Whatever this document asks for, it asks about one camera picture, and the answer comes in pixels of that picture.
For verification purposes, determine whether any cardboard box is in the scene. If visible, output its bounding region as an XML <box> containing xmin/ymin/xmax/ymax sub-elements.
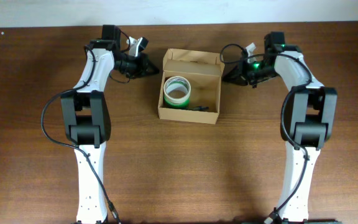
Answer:
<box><xmin>158</xmin><ymin>49</ymin><xmax>224</xmax><ymax>124</ymax></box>

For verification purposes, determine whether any white tape roll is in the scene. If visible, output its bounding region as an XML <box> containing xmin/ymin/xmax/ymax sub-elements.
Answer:
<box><xmin>163</xmin><ymin>75</ymin><xmax>192</xmax><ymax>106</ymax></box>

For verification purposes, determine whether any green tape roll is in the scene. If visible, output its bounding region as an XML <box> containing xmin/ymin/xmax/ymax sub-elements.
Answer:
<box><xmin>162</xmin><ymin>80</ymin><xmax>191</xmax><ymax>110</ymax></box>

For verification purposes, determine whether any black white marker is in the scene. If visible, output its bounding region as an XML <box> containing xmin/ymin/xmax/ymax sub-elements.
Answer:
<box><xmin>188</xmin><ymin>106</ymin><xmax>209</xmax><ymax>111</ymax></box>

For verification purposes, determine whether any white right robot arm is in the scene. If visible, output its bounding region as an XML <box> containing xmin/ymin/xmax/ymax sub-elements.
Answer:
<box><xmin>222</xmin><ymin>32</ymin><xmax>337</xmax><ymax>223</ymax></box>

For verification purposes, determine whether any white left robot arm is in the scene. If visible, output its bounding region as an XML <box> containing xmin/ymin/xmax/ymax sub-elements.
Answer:
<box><xmin>60</xmin><ymin>25</ymin><xmax>159</xmax><ymax>223</ymax></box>

